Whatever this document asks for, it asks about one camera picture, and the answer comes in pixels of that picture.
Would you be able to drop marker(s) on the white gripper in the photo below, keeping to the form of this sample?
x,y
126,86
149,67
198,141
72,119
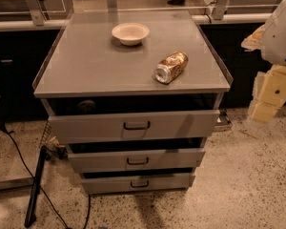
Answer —
x,y
280,38

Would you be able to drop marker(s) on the grey bottom drawer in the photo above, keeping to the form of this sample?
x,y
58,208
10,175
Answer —
x,y
134,181

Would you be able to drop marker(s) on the grey drawer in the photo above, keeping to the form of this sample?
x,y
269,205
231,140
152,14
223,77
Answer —
x,y
134,181
131,118
136,155

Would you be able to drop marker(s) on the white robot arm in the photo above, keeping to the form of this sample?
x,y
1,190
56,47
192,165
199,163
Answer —
x,y
270,38

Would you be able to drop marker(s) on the grey drawer cabinet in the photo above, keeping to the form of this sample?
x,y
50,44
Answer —
x,y
89,62

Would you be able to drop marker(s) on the dark object in top drawer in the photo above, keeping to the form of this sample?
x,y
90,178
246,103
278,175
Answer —
x,y
86,107

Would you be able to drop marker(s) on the grey middle drawer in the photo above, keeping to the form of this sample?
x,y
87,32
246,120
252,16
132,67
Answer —
x,y
136,155

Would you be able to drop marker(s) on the grey top drawer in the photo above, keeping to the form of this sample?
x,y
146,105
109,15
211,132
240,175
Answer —
x,y
131,118

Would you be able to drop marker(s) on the gold crushed soda can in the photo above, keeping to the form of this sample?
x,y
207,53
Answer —
x,y
169,68

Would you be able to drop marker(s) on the white paper bowl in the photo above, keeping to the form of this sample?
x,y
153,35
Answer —
x,y
130,34

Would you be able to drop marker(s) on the black stand leg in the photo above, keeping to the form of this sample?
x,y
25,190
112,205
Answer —
x,y
35,189

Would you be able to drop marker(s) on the wire basket with items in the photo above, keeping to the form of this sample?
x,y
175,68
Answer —
x,y
50,142

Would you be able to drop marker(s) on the grey counter rail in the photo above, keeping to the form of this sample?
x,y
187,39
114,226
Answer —
x,y
199,19

